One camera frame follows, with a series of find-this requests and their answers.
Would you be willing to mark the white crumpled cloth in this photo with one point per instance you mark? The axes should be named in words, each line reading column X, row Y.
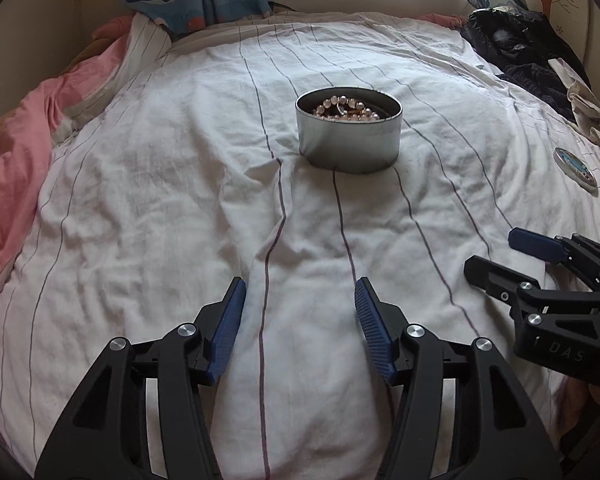
column 587, row 106

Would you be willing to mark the white striped duvet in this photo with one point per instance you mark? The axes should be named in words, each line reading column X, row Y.
column 155, row 185

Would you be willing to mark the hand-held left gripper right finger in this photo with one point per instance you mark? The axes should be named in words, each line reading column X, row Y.
column 372, row 326

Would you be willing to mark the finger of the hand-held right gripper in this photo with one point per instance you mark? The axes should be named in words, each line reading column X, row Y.
column 530, row 241
column 490, row 275

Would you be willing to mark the round printed tin lid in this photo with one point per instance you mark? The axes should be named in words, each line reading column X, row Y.
column 575, row 166

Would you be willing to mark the dark quilted garment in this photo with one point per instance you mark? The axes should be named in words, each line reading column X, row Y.
column 540, row 82

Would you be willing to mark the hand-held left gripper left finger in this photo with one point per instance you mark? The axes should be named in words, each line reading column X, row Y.
column 227, row 321

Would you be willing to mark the round silver tin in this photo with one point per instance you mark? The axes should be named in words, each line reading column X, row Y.
column 350, row 146

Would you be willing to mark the black plastic bag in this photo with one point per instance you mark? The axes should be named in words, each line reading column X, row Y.
column 510, row 35

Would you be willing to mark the pink blanket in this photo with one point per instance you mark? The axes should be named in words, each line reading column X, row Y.
column 10, row 170

